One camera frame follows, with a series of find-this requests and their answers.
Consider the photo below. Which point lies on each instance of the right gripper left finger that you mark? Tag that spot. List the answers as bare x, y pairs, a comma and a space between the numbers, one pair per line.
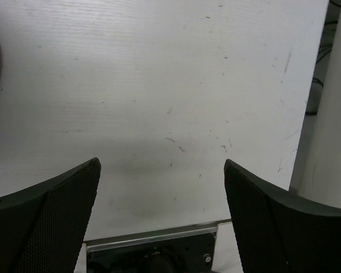
42, 227

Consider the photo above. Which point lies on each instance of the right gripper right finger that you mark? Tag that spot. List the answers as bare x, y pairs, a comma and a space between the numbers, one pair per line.
277, 231

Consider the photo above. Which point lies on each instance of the right aluminium frame rail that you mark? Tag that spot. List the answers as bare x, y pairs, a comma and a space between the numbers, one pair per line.
317, 169

